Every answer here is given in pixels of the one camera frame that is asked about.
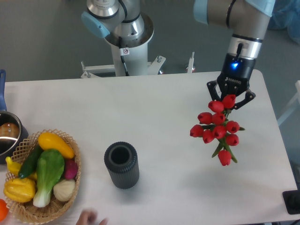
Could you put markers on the yellow squash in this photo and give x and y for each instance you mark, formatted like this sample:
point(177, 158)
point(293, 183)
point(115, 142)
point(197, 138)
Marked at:
point(49, 141)

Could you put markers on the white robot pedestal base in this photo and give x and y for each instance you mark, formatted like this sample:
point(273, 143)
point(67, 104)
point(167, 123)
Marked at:
point(129, 47)

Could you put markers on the small yellow banana pepper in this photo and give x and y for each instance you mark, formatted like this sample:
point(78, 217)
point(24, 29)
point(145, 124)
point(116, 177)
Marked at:
point(14, 167)

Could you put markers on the yellow bell pepper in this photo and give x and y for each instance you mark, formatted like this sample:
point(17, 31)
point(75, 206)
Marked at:
point(20, 190)

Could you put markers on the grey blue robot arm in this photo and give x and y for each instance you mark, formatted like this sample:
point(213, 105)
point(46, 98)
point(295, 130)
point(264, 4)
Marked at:
point(248, 19)

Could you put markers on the black device at table edge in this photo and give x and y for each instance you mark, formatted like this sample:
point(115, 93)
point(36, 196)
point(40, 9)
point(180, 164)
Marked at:
point(292, 201)

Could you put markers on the blue plastic bag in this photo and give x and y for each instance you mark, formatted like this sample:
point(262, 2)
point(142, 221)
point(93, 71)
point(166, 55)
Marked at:
point(286, 15)

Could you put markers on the dark green cucumber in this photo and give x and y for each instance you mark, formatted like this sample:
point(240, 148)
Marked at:
point(29, 165)

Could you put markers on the green bok choy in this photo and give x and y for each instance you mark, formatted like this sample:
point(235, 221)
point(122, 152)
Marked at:
point(50, 167)

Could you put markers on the blue handled steel pot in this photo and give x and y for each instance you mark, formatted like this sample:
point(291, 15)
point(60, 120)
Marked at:
point(12, 131)

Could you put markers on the white frame at right edge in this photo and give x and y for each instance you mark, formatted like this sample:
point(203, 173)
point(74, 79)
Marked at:
point(291, 106)

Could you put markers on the dark grey ribbed vase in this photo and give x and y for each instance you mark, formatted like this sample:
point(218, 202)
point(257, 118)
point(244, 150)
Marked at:
point(121, 161)

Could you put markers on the purple red radish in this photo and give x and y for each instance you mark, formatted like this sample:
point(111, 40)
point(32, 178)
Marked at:
point(70, 169)

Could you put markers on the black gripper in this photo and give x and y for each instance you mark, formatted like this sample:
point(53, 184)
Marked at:
point(234, 79)

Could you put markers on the orange fruit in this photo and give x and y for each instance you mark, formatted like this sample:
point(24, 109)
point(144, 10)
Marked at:
point(3, 210)

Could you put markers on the person's hand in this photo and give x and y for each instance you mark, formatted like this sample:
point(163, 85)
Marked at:
point(89, 217)

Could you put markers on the red tulip bouquet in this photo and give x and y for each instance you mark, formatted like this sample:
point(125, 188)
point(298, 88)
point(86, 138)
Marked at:
point(215, 125)

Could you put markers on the woven wicker basket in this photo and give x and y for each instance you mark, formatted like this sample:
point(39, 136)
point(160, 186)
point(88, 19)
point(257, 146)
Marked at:
point(27, 212)

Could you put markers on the white garlic bulb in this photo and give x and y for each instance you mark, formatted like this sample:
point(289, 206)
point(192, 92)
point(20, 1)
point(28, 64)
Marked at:
point(64, 190)

